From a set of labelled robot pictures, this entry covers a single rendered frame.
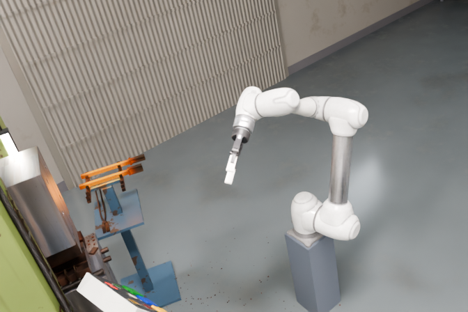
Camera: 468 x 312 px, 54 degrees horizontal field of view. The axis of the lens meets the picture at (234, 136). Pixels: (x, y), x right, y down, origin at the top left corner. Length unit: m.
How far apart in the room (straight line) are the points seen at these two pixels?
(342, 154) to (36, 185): 1.43
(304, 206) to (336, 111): 0.57
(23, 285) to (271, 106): 1.18
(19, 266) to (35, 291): 0.14
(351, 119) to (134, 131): 3.23
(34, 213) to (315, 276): 1.58
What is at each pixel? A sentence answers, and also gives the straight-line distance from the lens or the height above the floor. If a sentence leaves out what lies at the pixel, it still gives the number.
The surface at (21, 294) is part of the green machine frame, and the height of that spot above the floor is 1.25.
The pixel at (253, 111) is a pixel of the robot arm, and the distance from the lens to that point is 1.90.
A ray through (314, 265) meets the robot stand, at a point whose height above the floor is 0.46.
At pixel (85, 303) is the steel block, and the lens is 2.50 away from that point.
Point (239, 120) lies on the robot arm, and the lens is 1.89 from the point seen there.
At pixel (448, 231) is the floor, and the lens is 3.66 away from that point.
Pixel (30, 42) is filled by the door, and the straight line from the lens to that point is 4.54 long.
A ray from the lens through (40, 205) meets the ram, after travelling 2.13.
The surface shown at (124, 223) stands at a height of 0.75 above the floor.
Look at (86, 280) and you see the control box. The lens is 2.02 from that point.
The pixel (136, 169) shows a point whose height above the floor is 1.01.
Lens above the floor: 2.47
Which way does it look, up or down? 29 degrees down
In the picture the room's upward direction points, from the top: 13 degrees counter-clockwise
